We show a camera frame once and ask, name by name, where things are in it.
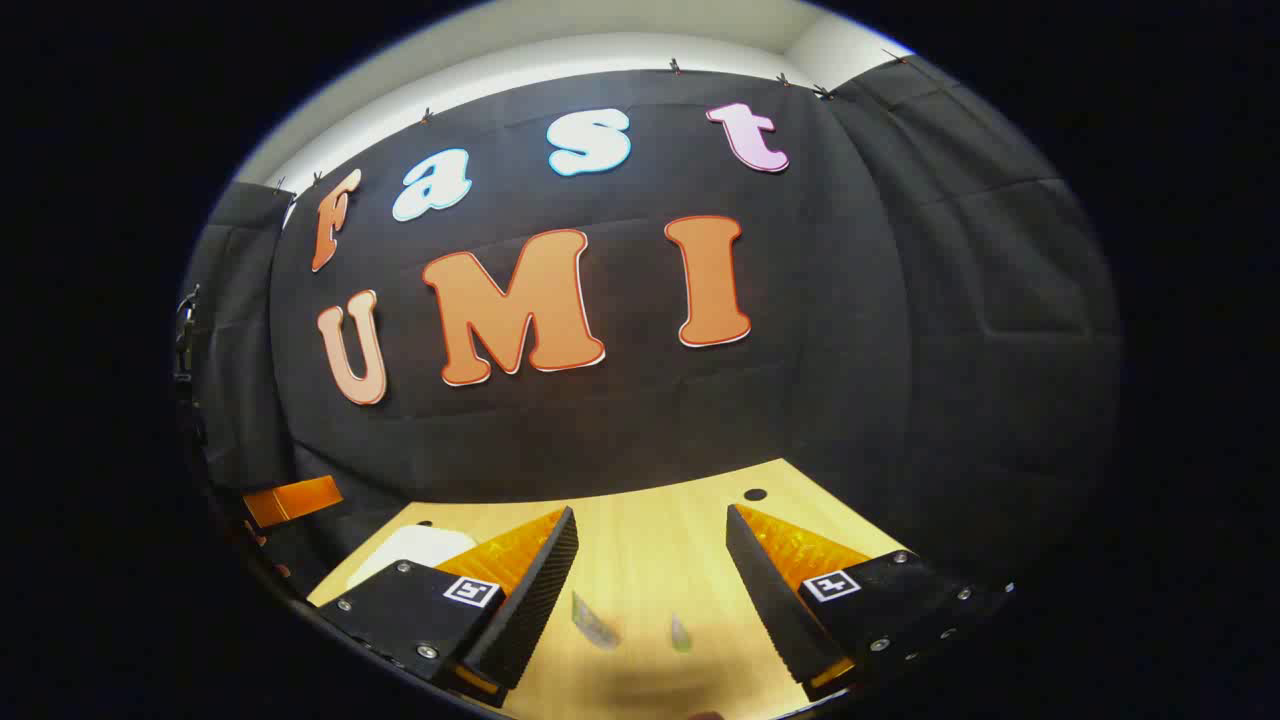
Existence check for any large green white skincare tube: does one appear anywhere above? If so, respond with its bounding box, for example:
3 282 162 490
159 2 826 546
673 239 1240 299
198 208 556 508
570 590 623 651

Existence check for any pale yellow suitcase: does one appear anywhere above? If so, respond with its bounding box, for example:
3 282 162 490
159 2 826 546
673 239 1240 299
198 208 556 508
345 523 481 591

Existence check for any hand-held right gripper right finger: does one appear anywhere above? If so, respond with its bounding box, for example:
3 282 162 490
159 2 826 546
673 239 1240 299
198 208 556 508
725 503 1016 701

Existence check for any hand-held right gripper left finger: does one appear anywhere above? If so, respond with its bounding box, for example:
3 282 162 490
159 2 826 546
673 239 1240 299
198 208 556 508
315 505 581 709

